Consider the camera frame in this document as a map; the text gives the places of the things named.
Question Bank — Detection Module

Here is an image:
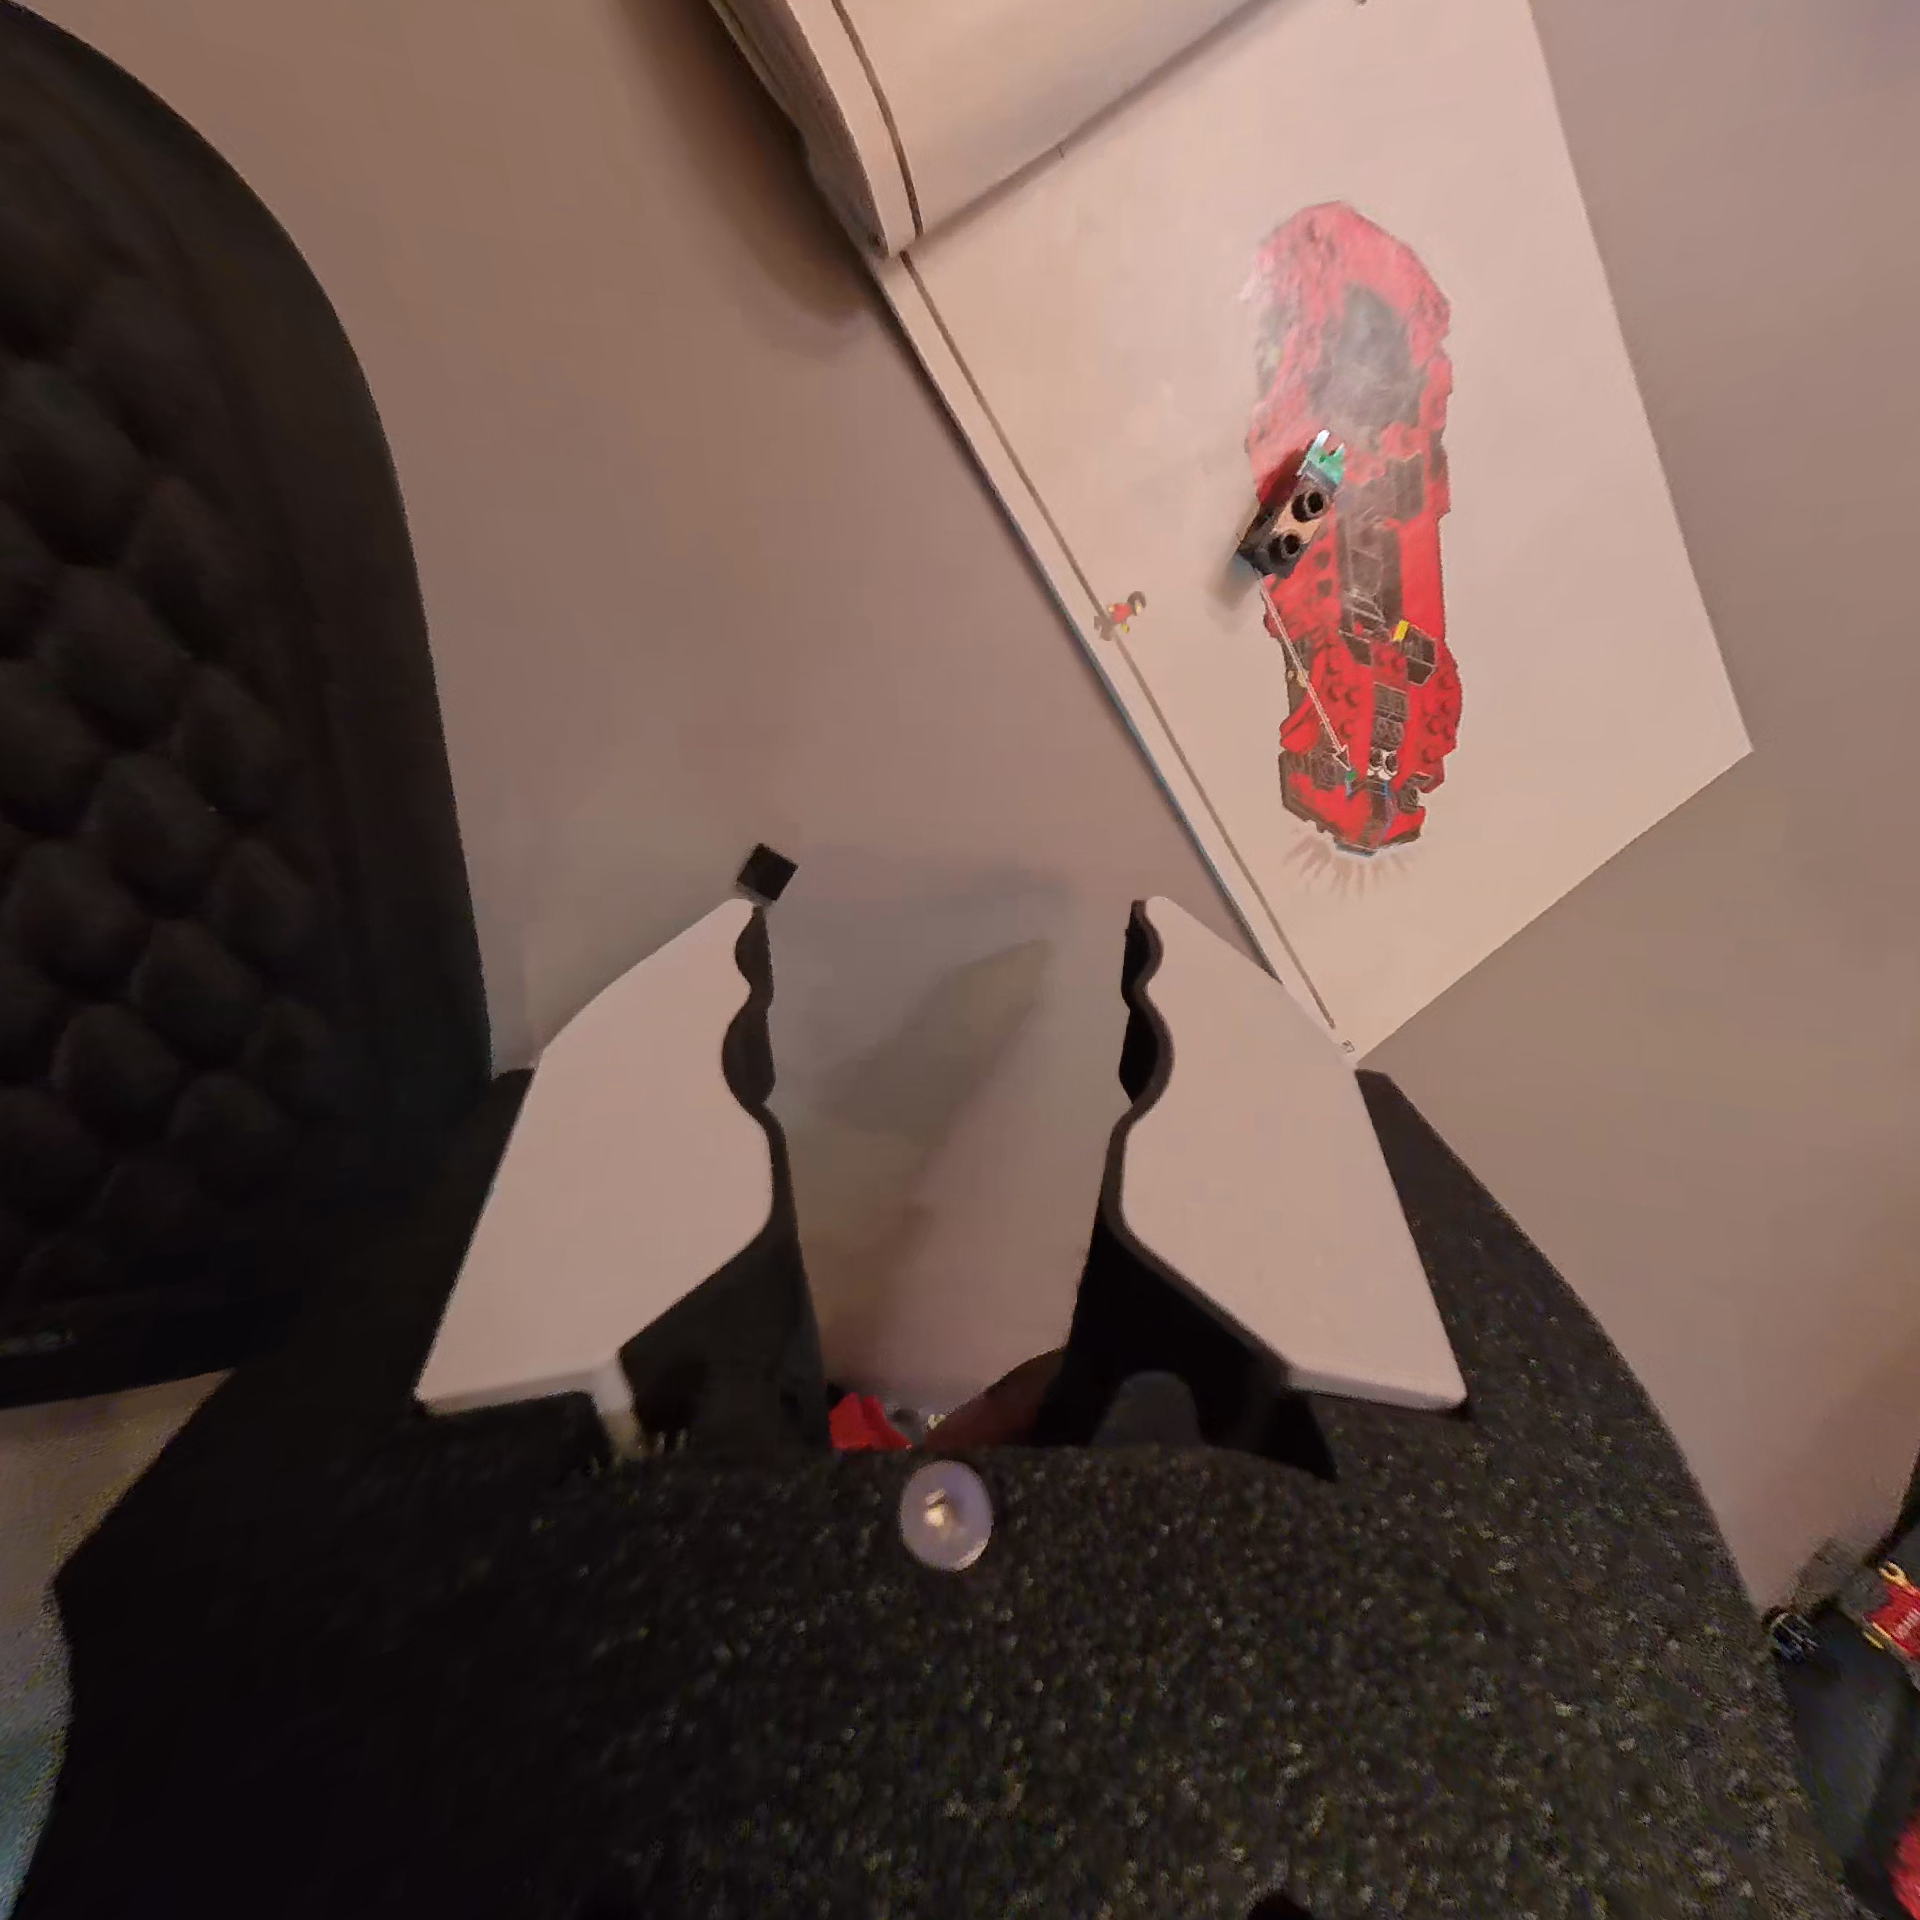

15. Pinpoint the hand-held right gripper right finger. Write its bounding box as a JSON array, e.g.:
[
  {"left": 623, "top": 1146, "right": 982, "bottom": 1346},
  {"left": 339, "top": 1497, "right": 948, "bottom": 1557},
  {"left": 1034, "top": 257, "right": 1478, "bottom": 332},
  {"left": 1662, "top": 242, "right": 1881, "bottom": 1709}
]
[{"left": 1047, "top": 898, "right": 1470, "bottom": 1447}]

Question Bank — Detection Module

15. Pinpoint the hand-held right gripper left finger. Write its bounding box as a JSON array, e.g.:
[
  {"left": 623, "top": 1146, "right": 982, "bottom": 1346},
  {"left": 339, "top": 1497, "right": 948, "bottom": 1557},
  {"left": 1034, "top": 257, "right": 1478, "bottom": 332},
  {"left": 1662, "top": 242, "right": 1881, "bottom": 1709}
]
[{"left": 416, "top": 898, "right": 830, "bottom": 1449}]

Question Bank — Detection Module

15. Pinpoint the black lego piece with teal part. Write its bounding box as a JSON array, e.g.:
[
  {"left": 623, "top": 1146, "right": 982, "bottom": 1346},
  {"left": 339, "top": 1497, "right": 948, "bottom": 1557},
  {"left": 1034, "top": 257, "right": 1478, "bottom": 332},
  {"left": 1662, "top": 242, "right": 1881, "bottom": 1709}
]
[{"left": 1233, "top": 430, "right": 1348, "bottom": 583}]

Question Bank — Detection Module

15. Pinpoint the open lego instruction booklet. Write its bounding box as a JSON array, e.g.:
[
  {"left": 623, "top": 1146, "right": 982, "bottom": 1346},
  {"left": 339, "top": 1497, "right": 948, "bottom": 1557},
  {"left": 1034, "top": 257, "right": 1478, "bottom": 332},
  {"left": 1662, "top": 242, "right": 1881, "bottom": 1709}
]
[{"left": 705, "top": 0, "right": 1758, "bottom": 1061}]

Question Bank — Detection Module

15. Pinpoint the black quilted pad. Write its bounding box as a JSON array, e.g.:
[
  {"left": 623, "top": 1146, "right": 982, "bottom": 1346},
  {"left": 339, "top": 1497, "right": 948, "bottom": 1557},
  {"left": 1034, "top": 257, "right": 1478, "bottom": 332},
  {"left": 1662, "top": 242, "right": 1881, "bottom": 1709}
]
[{"left": 0, "top": 0, "right": 497, "bottom": 1413}]

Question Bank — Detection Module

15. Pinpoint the dark cloth with red label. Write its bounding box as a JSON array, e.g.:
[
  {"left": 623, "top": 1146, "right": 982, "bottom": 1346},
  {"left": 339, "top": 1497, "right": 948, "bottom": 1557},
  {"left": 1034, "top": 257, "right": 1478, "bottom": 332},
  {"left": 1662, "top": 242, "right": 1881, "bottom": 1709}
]
[{"left": 1762, "top": 1539, "right": 1920, "bottom": 1920}]

